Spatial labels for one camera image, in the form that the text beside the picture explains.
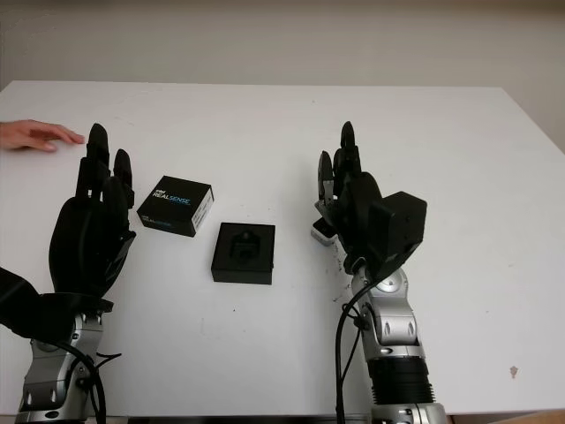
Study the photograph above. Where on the bare person's hand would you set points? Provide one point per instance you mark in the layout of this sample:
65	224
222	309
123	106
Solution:
31	134

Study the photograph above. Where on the small silver depth camera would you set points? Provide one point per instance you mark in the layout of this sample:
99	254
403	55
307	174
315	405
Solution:
320	230

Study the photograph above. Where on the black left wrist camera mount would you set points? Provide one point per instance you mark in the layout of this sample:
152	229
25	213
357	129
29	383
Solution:
17	300

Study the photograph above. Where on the black RealSense box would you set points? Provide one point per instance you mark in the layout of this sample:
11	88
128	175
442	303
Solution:
170	203

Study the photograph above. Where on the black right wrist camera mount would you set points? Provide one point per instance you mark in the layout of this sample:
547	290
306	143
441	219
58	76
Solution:
399	225

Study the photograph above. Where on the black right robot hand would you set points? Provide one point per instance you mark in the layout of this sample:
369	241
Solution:
357	207

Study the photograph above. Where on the black box base with insert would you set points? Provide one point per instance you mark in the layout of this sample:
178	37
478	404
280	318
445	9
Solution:
243	254

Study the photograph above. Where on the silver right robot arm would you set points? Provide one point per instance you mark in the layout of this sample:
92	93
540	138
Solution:
397	335

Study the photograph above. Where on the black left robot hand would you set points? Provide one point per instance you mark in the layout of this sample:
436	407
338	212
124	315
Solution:
84	247

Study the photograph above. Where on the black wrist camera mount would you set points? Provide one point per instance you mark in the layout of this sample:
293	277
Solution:
17	300
399	225

